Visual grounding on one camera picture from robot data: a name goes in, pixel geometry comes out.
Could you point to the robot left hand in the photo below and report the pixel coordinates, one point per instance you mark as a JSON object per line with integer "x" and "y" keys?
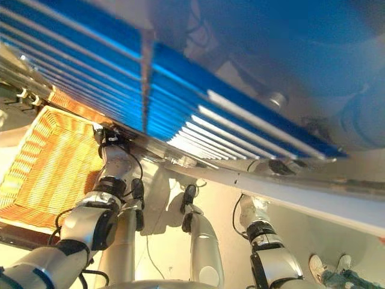
{"x": 112, "y": 134}

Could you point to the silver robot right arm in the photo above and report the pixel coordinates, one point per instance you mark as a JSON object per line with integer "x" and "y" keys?
{"x": 270, "y": 250}

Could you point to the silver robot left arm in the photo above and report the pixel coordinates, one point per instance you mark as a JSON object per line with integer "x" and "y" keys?
{"x": 87, "y": 219}

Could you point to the grey front-load washing machine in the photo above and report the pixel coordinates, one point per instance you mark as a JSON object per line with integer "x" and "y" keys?
{"x": 210, "y": 171}

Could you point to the shallow wicker laundry basket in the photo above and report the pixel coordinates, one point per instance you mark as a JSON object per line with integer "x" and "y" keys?
{"x": 48, "y": 168}

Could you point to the robot right leg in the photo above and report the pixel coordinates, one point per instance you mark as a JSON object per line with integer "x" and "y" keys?
{"x": 204, "y": 241}

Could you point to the white sneaker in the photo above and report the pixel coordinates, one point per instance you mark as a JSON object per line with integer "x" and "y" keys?
{"x": 318, "y": 266}
{"x": 344, "y": 263}

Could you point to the blue jeans leg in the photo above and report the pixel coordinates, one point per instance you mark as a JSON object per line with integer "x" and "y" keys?
{"x": 361, "y": 280}
{"x": 332, "y": 280}

